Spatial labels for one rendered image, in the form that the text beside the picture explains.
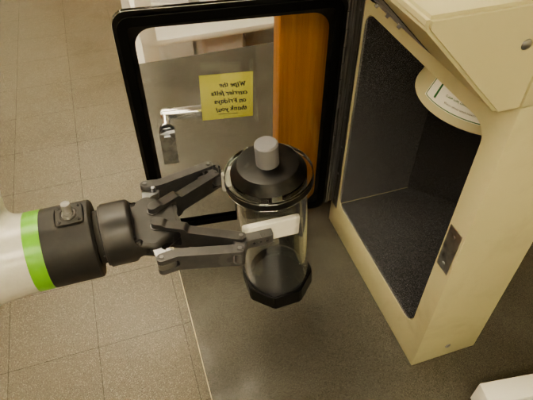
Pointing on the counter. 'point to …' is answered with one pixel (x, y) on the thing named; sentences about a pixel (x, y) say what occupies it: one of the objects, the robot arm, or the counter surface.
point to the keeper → (449, 249)
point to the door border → (231, 20)
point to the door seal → (227, 17)
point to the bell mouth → (444, 103)
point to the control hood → (477, 44)
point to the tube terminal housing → (485, 162)
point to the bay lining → (400, 128)
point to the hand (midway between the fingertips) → (266, 199)
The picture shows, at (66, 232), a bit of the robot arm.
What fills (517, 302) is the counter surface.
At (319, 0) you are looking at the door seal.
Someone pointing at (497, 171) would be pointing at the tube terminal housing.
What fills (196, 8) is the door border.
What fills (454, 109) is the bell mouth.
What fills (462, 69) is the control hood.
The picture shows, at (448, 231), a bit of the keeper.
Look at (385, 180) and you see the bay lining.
